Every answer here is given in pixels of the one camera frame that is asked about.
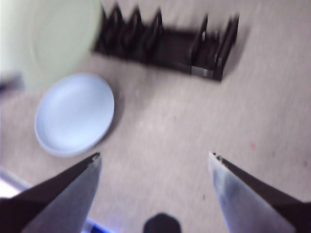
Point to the black plate rack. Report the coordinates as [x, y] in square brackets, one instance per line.
[170, 48]

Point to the blue plate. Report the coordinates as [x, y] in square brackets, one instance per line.
[75, 114]

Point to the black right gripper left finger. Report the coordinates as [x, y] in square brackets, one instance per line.
[48, 206]

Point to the green plate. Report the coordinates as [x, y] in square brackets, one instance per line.
[48, 36]

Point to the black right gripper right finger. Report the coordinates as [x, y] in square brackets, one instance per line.
[255, 206]

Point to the black table camera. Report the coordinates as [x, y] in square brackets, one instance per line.
[161, 224]

